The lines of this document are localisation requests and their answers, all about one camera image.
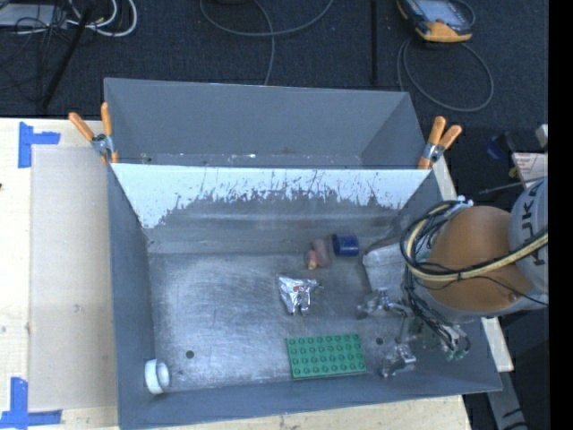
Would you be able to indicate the blue cup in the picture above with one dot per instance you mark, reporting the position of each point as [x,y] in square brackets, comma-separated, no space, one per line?
[345,245]

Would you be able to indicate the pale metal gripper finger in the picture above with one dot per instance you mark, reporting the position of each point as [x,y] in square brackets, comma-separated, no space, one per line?
[397,360]
[379,302]

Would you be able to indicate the pink toy food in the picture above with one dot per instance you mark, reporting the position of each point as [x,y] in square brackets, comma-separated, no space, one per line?
[320,253]

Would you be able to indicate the crumpled silver foil packet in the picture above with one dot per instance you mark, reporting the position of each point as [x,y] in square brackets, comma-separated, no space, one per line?
[296,293]

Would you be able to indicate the grey metal bin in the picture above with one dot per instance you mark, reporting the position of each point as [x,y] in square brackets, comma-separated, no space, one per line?
[233,312]

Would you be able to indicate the pale grey plastic container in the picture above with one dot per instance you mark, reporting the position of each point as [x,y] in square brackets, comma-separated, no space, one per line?
[384,267]

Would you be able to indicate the green studded flat block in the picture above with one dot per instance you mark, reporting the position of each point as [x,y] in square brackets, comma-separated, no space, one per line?
[326,355]

